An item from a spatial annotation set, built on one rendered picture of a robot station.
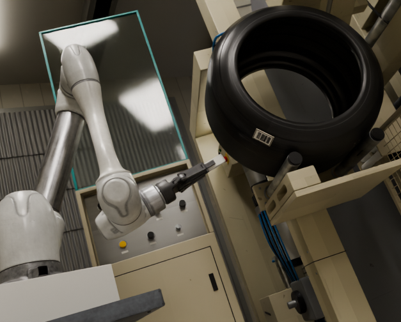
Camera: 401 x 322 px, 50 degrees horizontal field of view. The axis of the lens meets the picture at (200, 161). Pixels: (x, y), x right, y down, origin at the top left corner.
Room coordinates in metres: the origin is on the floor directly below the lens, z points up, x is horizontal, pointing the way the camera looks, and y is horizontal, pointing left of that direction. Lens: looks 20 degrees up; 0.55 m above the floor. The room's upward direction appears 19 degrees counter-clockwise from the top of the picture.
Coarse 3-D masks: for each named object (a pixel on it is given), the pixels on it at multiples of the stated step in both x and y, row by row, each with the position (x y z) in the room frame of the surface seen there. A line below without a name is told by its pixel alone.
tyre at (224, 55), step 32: (224, 32) 1.25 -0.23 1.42; (256, 32) 1.39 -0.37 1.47; (288, 32) 1.43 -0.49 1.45; (320, 32) 1.40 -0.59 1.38; (352, 32) 1.28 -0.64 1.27; (224, 64) 1.21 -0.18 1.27; (256, 64) 1.52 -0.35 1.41; (288, 64) 1.54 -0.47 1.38; (320, 64) 1.54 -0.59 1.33; (352, 64) 1.44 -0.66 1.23; (224, 96) 1.22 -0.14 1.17; (352, 96) 1.53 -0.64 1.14; (224, 128) 1.30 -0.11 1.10; (288, 128) 1.22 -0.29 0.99; (320, 128) 1.24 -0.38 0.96; (352, 128) 1.26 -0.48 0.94; (256, 160) 1.36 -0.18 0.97; (320, 160) 1.33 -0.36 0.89
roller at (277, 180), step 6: (288, 156) 1.23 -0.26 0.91; (294, 156) 1.23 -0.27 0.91; (300, 156) 1.23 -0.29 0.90; (288, 162) 1.23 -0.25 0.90; (294, 162) 1.23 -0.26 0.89; (300, 162) 1.23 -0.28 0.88; (282, 168) 1.30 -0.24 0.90; (288, 168) 1.26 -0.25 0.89; (294, 168) 1.25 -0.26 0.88; (276, 174) 1.38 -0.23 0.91; (282, 174) 1.33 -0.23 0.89; (276, 180) 1.40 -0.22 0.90; (270, 186) 1.49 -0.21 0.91; (276, 186) 1.43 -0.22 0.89; (270, 192) 1.52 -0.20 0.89
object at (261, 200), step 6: (318, 174) 1.60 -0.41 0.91; (324, 174) 1.61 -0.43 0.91; (330, 174) 1.61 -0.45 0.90; (348, 174) 1.62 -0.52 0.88; (324, 180) 1.60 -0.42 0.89; (258, 186) 1.56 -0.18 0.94; (264, 186) 1.57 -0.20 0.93; (258, 192) 1.56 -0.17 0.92; (264, 192) 1.56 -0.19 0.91; (258, 198) 1.56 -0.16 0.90; (264, 198) 1.56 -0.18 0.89; (258, 204) 1.58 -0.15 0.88; (264, 204) 1.56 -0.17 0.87
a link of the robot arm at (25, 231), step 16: (16, 192) 1.07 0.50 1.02; (32, 192) 1.09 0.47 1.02; (0, 208) 1.05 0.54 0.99; (16, 208) 1.04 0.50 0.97; (32, 208) 1.06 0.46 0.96; (48, 208) 1.10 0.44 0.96; (0, 224) 1.04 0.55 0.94; (16, 224) 1.03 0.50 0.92; (32, 224) 1.05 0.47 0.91; (48, 224) 1.08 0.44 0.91; (0, 240) 1.04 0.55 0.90; (16, 240) 1.03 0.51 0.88; (32, 240) 1.04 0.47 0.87; (48, 240) 1.07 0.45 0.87; (0, 256) 1.04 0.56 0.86; (16, 256) 1.03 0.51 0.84; (32, 256) 1.04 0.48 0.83; (48, 256) 1.07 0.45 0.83; (0, 272) 1.05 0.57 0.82
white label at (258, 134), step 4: (256, 128) 1.21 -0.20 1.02; (256, 132) 1.22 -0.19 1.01; (260, 132) 1.21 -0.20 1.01; (264, 132) 1.21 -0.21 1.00; (256, 136) 1.23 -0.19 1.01; (260, 136) 1.23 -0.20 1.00; (264, 136) 1.22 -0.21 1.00; (268, 136) 1.22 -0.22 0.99; (272, 136) 1.21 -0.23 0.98; (260, 140) 1.24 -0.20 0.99; (264, 140) 1.23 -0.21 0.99; (268, 140) 1.23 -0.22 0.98; (272, 140) 1.22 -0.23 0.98; (268, 144) 1.24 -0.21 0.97
